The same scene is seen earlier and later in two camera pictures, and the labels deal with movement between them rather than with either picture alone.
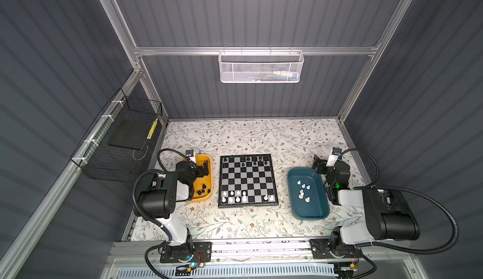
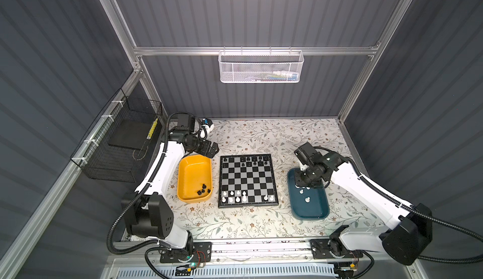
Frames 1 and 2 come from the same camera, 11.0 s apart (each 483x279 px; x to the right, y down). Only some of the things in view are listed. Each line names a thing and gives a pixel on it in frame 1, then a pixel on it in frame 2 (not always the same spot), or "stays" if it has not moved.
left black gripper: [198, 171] → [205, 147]
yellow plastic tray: [203, 186] stays
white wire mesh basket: [256, 66] stays
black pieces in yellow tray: [204, 186] stays
